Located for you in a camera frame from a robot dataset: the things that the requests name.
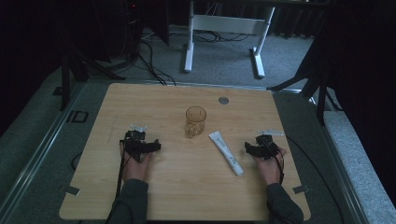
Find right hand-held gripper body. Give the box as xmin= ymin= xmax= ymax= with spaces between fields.
xmin=244 ymin=133 xmax=281 ymax=161

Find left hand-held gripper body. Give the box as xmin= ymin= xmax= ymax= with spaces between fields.
xmin=120 ymin=130 xmax=162 ymax=163

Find white toothpaste tube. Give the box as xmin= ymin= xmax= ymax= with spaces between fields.
xmin=208 ymin=131 xmax=246 ymax=177

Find clear glass cup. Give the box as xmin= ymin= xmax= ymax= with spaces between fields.
xmin=184 ymin=105 xmax=207 ymax=139

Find person's right hand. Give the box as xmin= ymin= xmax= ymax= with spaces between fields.
xmin=252 ymin=146 xmax=288 ymax=187

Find person's left hand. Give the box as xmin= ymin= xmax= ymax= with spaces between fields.
xmin=120 ymin=143 xmax=154 ymax=183

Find black metal stand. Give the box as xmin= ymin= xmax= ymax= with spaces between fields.
xmin=52 ymin=46 xmax=126 ymax=112
xmin=266 ymin=40 xmax=344 ymax=127

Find grey tape piece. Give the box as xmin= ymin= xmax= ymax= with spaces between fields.
xmin=291 ymin=184 xmax=311 ymax=195
xmin=58 ymin=184 xmax=80 ymax=197

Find black computer tower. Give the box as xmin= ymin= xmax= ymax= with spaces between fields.
xmin=92 ymin=0 xmax=145 ymax=62

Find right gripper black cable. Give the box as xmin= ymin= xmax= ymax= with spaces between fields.
xmin=274 ymin=148 xmax=286 ymax=185

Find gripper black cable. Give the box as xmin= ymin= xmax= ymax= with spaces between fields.
xmin=113 ymin=151 xmax=126 ymax=202
xmin=274 ymin=148 xmax=286 ymax=185

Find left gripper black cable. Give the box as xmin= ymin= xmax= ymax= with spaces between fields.
xmin=113 ymin=151 xmax=126 ymax=202

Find long black floor cable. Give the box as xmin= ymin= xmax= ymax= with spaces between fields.
xmin=285 ymin=135 xmax=347 ymax=224

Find black rectangular floor bracket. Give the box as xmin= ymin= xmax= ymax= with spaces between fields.
xmin=65 ymin=109 xmax=90 ymax=124

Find black floor cables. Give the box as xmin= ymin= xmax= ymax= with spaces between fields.
xmin=136 ymin=39 xmax=177 ymax=87

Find metal floor rail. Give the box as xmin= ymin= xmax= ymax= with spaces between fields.
xmin=0 ymin=81 xmax=87 ymax=218
xmin=306 ymin=94 xmax=372 ymax=224

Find white desk frame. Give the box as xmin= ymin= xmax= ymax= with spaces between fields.
xmin=183 ymin=0 xmax=276 ymax=79

